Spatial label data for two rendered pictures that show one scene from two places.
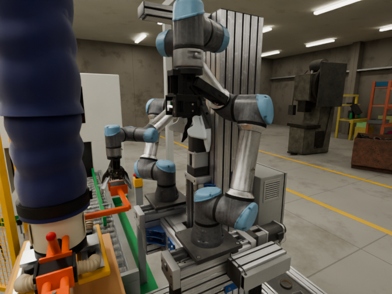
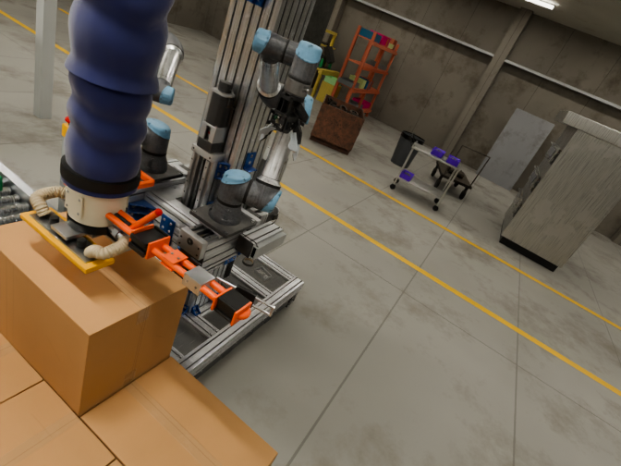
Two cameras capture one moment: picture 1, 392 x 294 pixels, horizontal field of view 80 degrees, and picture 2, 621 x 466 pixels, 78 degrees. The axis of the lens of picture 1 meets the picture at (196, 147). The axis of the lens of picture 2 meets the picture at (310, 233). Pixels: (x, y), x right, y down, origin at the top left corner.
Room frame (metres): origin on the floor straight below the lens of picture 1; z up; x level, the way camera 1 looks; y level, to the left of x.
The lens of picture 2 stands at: (-0.46, 0.72, 1.94)
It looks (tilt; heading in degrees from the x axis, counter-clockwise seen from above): 27 degrees down; 317
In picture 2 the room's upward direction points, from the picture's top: 24 degrees clockwise
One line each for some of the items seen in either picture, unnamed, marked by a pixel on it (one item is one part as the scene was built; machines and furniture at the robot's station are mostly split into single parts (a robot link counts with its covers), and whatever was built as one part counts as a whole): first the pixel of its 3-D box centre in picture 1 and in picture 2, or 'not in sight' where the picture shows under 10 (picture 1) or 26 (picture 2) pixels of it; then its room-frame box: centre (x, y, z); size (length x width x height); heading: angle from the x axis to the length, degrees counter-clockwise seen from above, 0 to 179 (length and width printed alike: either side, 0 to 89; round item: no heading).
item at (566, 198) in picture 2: not in sight; (559, 188); (2.10, -6.50, 1.08); 1.65 x 1.27 x 2.16; 118
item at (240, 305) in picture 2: not in sight; (231, 305); (0.24, 0.22, 1.18); 0.08 x 0.07 x 0.05; 28
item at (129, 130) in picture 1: (128, 133); not in sight; (1.23, 0.36, 1.46); 0.11 x 0.11 x 0.08; 69
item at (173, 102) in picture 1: (186, 94); (286, 112); (0.61, 0.03, 1.66); 0.09 x 0.08 x 0.12; 118
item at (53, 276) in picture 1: (56, 272); (150, 240); (0.55, 0.38, 1.18); 0.10 x 0.08 x 0.06; 118
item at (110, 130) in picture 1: (113, 136); not in sight; (1.14, 0.41, 1.46); 0.09 x 0.08 x 0.11; 159
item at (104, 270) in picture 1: (90, 245); not in sight; (0.82, 0.42, 1.08); 0.34 x 0.10 x 0.05; 28
